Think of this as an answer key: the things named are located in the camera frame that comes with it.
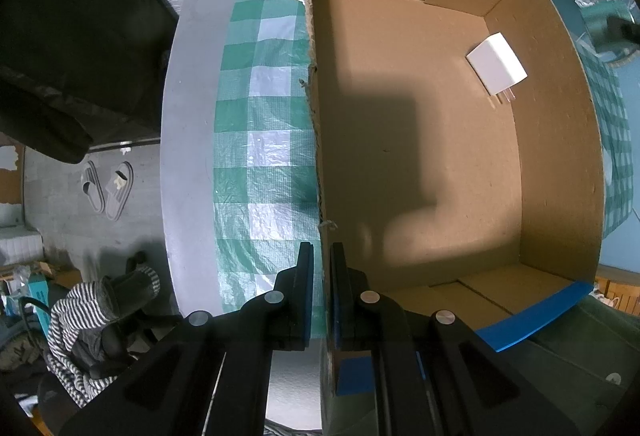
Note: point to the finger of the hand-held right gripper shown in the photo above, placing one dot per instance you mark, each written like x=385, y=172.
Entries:
x=625, y=31

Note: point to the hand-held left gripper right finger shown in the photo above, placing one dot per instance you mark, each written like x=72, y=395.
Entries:
x=336, y=303

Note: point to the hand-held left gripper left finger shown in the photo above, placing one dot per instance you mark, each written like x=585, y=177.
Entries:
x=304, y=298

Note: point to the green round tin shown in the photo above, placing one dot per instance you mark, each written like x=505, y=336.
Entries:
x=596, y=25

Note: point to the small white charger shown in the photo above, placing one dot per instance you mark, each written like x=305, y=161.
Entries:
x=495, y=65

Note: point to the cardboard box blue tape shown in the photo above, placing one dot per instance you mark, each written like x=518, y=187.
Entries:
x=425, y=140

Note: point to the green checkered tablecloth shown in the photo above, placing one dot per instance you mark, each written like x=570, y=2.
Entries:
x=250, y=115

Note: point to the grey slipper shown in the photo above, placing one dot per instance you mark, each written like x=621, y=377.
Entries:
x=94, y=188
x=119, y=191

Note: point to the striped cloth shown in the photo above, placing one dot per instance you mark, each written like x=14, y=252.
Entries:
x=67, y=316

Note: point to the wooden crate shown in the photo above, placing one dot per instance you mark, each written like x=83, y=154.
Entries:
x=617, y=291

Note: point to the teal box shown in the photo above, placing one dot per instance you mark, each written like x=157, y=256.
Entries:
x=37, y=301

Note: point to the large black panel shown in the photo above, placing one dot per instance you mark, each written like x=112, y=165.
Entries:
x=90, y=15

